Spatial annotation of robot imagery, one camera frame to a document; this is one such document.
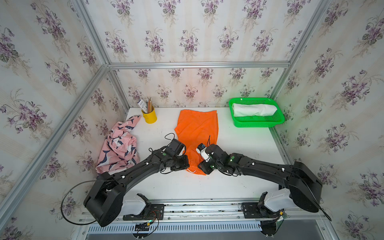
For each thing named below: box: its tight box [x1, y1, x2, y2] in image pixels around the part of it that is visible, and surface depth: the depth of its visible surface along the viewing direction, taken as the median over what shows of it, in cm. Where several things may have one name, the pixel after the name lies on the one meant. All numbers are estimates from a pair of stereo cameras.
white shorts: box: [232, 103, 278, 117], surface depth 113 cm
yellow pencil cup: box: [141, 105, 157, 124], surface depth 107 cm
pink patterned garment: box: [95, 115, 141, 174], surface depth 92 cm
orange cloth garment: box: [174, 109, 219, 175], surface depth 107 cm
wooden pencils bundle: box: [145, 96, 153, 114], surface depth 106 cm
